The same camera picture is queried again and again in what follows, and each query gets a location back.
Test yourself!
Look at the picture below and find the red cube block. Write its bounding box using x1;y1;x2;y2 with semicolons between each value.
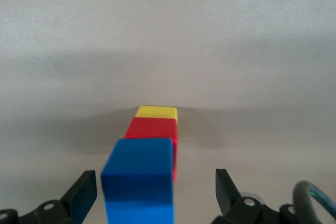
123;118;180;183

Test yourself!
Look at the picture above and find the blue cube block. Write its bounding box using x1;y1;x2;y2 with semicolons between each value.
101;137;176;224

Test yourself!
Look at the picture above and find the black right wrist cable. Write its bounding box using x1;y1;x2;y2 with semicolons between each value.
292;180;332;224

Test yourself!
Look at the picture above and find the yellow cube block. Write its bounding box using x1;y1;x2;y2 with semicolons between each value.
135;105;179;120

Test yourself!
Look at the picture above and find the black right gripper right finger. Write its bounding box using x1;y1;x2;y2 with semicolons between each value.
211;168;302;224

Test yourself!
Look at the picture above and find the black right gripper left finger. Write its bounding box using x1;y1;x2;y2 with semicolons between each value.
0;170;98;224

